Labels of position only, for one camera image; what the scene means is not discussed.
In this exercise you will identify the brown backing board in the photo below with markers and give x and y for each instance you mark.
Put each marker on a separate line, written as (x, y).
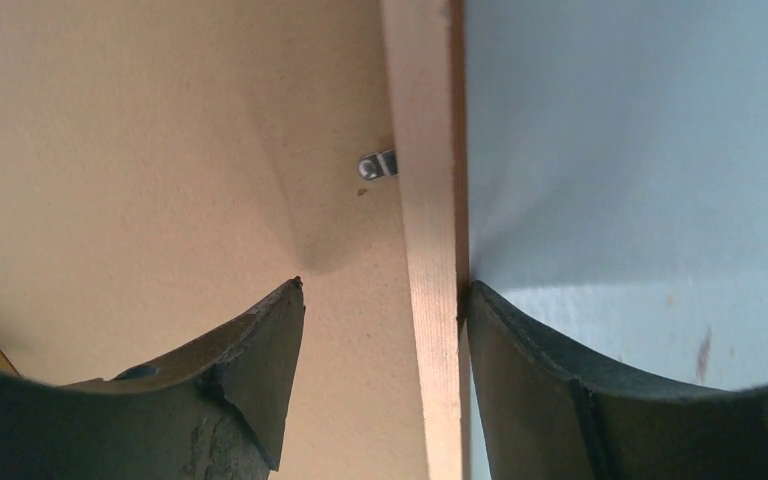
(159, 166)

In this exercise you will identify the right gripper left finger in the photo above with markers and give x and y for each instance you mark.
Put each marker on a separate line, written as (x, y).
(213, 408)

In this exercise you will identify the wooden picture frame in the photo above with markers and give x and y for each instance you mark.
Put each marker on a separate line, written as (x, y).
(430, 232)

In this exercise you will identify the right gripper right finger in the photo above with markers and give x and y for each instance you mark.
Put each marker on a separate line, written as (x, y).
(552, 408)

